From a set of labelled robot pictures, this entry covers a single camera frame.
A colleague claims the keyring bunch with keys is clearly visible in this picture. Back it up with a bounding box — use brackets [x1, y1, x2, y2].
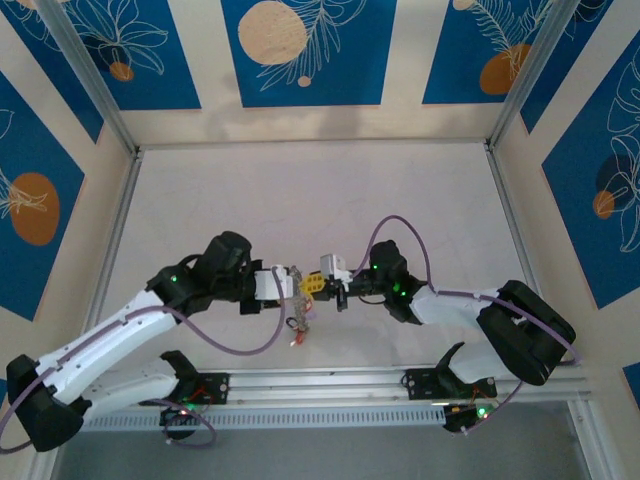
[285, 293, 319, 349]

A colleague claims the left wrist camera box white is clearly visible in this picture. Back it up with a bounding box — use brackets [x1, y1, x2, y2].
[253, 265, 295, 303]

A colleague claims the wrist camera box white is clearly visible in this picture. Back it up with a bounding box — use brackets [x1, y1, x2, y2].
[319, 253, 354, 282]
[253, 265, 295, 303]

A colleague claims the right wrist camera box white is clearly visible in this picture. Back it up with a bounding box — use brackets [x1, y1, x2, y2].
[319, 253, 354, 282]

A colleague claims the aluminium mounting rail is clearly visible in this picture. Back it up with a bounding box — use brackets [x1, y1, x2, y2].
[42, 360, 592, 412]

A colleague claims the aluminium table edge rail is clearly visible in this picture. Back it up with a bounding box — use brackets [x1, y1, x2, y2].
[483, 143, 565, 362]
[72, 148, 145, 372]

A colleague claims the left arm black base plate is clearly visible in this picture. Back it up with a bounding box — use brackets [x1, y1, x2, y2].
[138, 371, 232, 407]

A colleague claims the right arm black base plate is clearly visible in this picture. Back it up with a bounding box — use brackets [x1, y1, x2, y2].
[401, 367, 499, 402]

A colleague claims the grey slotted cable duct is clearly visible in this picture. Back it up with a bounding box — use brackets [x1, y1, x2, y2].
[62, 405, 451, 434]

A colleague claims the aluminium frame post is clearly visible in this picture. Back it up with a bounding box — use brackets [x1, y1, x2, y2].
[35, 0, 140, 155]
[485, 0, 584, 151]

